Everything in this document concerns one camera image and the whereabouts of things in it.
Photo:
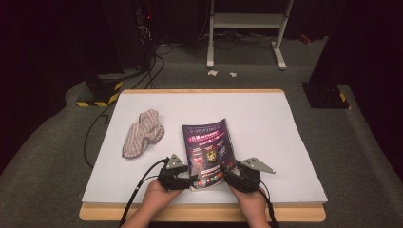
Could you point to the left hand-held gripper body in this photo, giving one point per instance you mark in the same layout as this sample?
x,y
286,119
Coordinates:
x,y
169,180

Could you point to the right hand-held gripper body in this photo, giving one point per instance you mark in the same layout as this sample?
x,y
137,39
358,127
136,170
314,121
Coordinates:
x,y
245,182

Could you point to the glossy magazine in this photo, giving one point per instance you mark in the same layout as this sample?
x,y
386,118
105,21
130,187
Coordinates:
x,y
209,148

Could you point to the striped pink cloth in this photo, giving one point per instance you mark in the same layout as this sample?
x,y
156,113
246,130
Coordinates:
x,y
142,133

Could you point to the person's left hand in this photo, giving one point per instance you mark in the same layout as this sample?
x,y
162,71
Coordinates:
x,y
158,198

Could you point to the person's right hand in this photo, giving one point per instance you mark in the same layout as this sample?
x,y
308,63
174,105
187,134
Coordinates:
x,y
252,202

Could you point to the wooden table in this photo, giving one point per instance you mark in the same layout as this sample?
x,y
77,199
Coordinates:
x,y
202,213

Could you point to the white table sheet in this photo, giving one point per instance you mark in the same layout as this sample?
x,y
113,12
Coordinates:
x,y
269,126

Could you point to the white paper scrap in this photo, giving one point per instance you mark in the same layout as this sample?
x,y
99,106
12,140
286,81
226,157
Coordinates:
x,y
233,74
212,73

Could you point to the black base with yellow stripes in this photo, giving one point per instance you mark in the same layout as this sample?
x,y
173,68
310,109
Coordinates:
x,y
326,96
101,91

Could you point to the small red object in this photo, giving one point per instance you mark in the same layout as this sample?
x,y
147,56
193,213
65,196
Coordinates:
x,y
305,39

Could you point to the black equipment rack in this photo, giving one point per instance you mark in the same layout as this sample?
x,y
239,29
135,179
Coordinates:
x,y
146,31

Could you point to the white metal stand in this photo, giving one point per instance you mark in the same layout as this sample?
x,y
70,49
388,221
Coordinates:
x,y
250,20

